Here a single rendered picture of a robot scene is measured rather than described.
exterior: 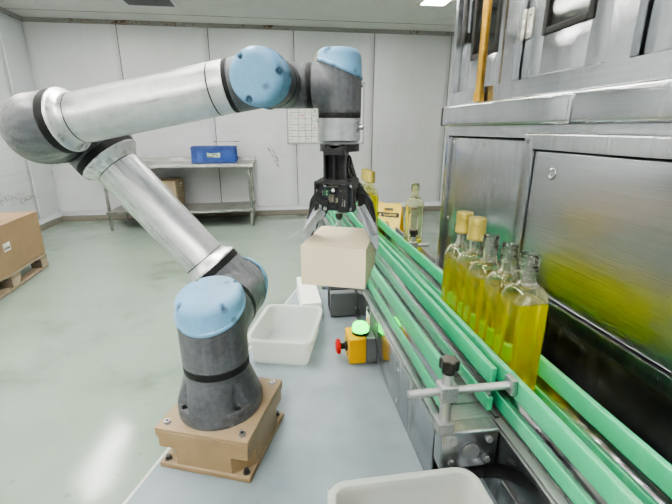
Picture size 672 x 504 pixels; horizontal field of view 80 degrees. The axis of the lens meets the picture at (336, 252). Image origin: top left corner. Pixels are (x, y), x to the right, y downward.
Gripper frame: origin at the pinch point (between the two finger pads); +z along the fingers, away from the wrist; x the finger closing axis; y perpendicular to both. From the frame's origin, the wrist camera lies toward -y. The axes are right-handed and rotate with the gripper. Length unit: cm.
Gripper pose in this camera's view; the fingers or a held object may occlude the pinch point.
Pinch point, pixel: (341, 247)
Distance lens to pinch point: 80.0
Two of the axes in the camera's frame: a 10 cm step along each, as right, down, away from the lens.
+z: 0.0, 9.5, 3.0
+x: 9.8, 0.6, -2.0
